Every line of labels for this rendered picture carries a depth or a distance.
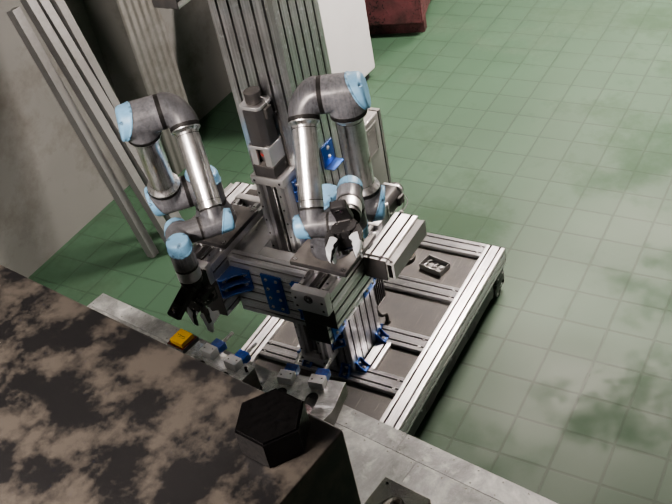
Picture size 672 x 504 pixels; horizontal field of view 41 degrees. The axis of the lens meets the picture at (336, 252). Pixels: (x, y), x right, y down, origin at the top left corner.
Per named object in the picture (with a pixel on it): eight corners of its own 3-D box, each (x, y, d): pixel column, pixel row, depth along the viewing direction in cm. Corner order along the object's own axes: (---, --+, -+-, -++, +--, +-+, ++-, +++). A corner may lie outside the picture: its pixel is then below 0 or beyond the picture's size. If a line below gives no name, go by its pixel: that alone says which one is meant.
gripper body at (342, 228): (364, 252, 248) (366, 225, 257) (355, 228, 243) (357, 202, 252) (338, 258, 250) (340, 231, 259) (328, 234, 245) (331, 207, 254)
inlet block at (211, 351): (229, 335, 310) (225, 324, 307) (240, 340, 307) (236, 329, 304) (203, 360, 303) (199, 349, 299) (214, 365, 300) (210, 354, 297)
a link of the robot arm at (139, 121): (196, 213, 324) (161, 112, 278) (156, 225, 322) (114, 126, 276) (188, 188, 330) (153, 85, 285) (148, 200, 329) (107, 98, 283)
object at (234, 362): (252, 346, 304) (249, 334, 301) (263, 351, 301) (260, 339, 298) (227, 371, 297) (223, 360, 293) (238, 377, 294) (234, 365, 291)
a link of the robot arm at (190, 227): (200, 228, 292) (205, 247, 283) (166, 239, 290) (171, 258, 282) (193, 209, 287) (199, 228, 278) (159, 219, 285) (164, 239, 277)
